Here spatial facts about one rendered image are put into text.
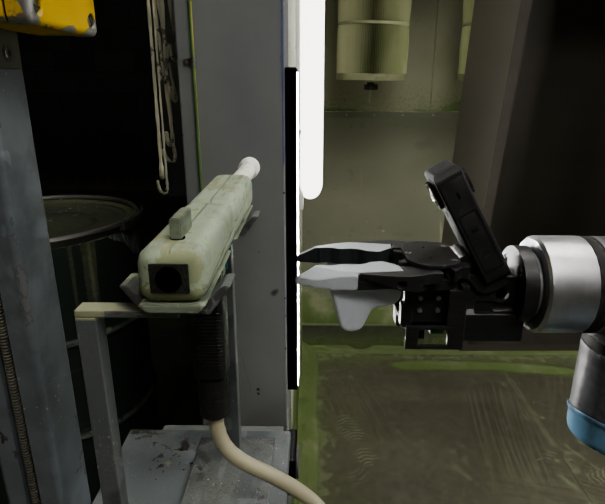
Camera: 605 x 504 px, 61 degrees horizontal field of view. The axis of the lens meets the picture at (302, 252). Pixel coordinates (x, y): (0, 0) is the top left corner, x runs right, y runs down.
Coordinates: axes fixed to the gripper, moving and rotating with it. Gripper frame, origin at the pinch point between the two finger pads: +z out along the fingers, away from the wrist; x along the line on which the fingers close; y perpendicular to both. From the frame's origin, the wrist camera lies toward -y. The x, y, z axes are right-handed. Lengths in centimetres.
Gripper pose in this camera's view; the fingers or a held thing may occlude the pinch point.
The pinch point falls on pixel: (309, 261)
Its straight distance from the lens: 48.0
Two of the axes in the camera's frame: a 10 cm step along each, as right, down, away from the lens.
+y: 0.0, 9.5, 3.1
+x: 0.2, -3.1, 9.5
